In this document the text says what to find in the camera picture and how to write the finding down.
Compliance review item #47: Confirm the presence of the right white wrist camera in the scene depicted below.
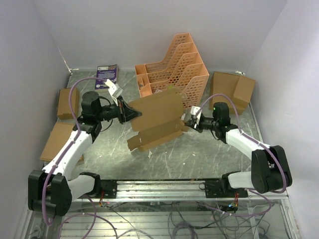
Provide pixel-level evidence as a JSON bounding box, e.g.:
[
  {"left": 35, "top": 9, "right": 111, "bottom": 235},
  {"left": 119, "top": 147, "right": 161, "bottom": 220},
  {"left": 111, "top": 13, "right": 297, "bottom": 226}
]
[{"left": 190, "top": 106, "right": 202, "bottom": 124}]

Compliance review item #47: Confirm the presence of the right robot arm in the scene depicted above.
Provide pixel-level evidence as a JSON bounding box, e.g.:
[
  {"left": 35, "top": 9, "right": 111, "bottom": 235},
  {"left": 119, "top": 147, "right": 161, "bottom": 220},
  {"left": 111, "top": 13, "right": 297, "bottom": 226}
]
[{"left": 186, "top": 102, "right": 293, "bottom": 197}]

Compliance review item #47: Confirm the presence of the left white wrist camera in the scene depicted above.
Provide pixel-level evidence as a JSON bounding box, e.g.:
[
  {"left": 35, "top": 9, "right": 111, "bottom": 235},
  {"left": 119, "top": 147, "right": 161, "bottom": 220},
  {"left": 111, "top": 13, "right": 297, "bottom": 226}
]
[{"left": 105, "top": 79, "right": 123, "bottom": 103}]

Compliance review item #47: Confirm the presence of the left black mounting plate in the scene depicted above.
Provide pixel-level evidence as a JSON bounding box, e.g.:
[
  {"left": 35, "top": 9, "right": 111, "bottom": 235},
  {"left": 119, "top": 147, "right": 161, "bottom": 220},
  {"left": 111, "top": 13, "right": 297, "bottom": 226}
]
[{"left": 86, "top": 180, "right": 118, "bottom": 199}]

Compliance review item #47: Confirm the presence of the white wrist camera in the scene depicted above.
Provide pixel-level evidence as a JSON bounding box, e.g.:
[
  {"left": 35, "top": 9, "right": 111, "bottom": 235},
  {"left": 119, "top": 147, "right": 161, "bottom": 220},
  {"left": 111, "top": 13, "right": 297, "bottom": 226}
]
[
  {"left": 190, "top": 106, "right": 202, "bottom": 124},
  {"left": 105, "top": 79, "right": 123, "bottom": 103}
]

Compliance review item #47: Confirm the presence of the black mounting plate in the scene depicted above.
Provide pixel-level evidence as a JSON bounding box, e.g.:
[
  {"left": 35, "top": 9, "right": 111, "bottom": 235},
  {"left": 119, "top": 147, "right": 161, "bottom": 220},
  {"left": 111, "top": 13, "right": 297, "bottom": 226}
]
[
  {"left": 204, "top": 180, "right": 248, "bottom": 199},
  {"left": 86, "top": 180, "right": 118, "bottom": 199}
]

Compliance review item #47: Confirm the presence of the cardboard box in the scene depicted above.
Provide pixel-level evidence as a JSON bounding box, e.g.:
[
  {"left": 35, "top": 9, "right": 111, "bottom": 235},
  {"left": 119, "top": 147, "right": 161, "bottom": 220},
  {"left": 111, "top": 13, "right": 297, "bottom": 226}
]
[
  {"left": 57, "top": 88, "right": 79, "bottom": 120},
  {"left": 40, "top": 122, "right": 74, "bottom": 162},
  {"left": 127, "top": 88, "right": 185, "bottom": 152},
  {"left": 210, "top": 71, "right": 256, "bottom": 115}
]

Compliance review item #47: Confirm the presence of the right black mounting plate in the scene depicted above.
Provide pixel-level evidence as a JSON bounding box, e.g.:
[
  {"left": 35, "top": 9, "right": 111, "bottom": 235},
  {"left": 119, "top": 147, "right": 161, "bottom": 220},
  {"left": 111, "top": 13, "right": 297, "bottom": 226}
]
[{"left": 204, "top": 180, "right": 248, "bottom": 199}]

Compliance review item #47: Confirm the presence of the purple book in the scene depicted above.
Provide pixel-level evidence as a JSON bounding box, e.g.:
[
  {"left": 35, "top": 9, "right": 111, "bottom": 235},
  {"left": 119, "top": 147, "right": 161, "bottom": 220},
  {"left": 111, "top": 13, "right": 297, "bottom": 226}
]
[{"left": 95, "top": 64, "right": 118, "bottom": 91}]

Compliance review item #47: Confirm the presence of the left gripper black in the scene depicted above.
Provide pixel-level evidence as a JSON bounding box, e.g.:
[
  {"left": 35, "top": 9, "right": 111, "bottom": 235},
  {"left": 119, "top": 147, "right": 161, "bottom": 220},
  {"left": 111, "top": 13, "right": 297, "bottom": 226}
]
[{"left": 96, "top": 96, "right": 142, "bottom": 125}]

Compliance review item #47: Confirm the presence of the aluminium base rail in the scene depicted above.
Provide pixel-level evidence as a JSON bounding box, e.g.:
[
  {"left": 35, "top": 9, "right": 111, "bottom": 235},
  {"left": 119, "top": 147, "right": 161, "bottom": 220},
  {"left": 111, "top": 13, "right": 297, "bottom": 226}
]
[{"left": 26, "top": 180, "right": 290, "bottom": 202}]

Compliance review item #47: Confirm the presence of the peach plastic file organizer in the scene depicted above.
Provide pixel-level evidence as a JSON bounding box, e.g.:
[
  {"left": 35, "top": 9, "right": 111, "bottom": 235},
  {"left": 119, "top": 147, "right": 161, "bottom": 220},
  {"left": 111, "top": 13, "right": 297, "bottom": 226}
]
[{"left": 135, "top": 33, "right": 209, "bottom": 109}]

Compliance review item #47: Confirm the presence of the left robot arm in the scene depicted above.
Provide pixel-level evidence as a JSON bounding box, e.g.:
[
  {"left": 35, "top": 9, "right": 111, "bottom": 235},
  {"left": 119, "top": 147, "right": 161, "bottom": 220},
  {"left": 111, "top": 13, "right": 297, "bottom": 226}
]
[{"left": 28, "top": 91, "right": 142, "bottom": 216}]

